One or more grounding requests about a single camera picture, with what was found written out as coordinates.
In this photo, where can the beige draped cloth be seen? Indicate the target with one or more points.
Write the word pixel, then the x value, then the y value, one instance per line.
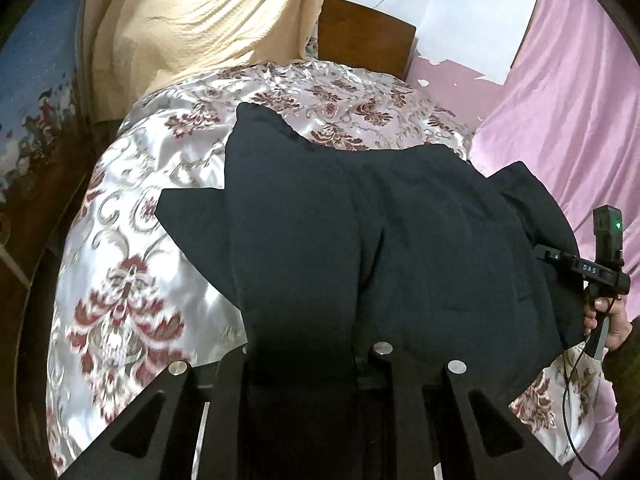
pixel 200 20

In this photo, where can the pink cloth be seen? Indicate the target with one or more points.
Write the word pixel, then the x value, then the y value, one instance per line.
pixel 565 110

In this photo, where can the black padded jacket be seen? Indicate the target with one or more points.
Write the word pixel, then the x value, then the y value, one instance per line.
pixel 350 235

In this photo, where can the floral patterned pillow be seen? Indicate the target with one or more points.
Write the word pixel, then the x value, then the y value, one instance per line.
pixel 310 47

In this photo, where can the floral satin bedspread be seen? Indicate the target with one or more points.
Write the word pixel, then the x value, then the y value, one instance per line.
pixel 150 260

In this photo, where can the person's right hand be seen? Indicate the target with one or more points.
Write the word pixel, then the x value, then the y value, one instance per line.
pixel 617 320

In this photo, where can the blue printed wall poster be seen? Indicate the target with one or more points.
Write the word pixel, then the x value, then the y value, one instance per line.
pixel 35 85

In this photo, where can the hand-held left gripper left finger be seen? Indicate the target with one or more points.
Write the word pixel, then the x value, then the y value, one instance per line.
pixel 230 400

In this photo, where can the wooden headboard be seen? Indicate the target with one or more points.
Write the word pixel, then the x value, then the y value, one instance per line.
pixel 365 40

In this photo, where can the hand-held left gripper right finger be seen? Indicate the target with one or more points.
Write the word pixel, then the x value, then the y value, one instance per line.
pixel 405 400

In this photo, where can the person's right forearm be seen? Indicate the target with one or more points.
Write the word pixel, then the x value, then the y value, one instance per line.
pixel 625 385

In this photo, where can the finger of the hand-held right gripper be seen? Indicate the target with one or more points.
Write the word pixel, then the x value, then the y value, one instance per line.
pixel 546 254

